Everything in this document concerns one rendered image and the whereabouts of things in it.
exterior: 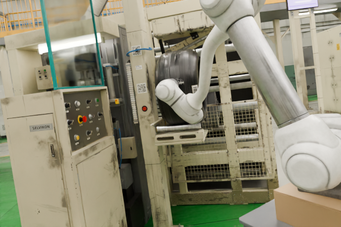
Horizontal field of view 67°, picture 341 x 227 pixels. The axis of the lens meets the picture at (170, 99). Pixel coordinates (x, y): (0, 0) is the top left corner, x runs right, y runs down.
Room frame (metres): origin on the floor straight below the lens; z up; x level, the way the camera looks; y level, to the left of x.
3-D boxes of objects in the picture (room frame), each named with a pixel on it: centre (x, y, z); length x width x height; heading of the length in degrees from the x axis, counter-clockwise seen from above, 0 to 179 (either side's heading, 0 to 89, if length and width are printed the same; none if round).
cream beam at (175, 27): (2.28, -0.25, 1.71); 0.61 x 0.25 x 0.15; 77
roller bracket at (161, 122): (2.06, 0.11, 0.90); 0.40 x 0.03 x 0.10; 167
